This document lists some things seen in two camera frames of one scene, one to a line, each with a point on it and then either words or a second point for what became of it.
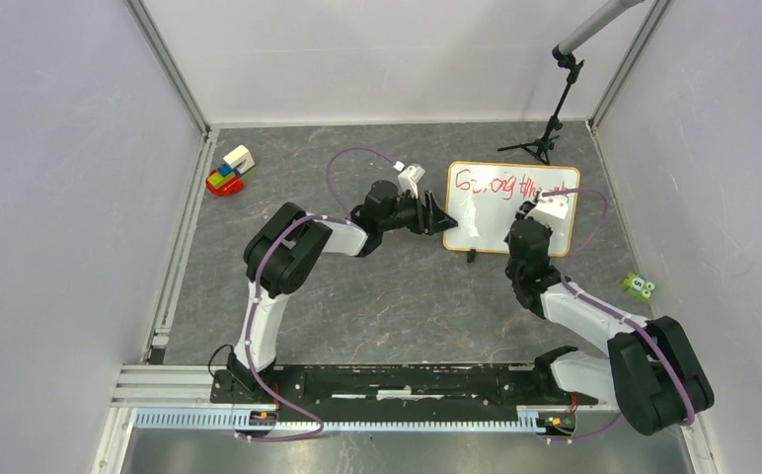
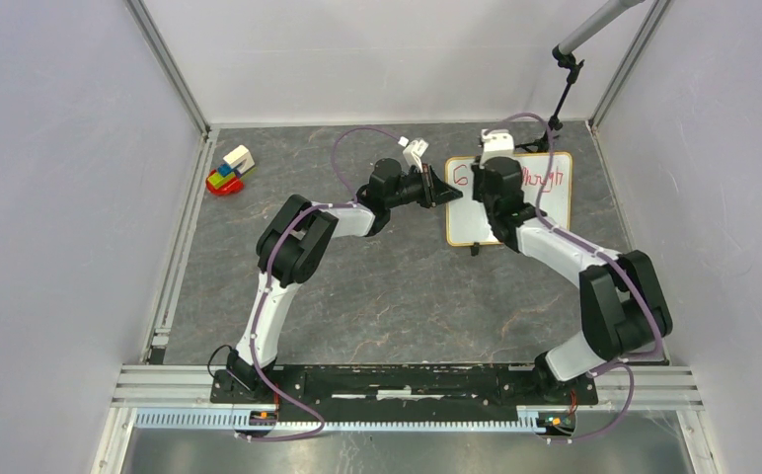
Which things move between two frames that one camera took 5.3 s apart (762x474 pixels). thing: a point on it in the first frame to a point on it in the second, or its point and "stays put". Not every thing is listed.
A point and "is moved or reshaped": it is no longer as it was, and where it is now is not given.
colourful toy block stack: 228,178 stays put
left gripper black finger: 440,220 to 441,192
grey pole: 612,9 stays put
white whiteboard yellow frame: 483,198 is moved or reshaped
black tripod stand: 555,122 stays put
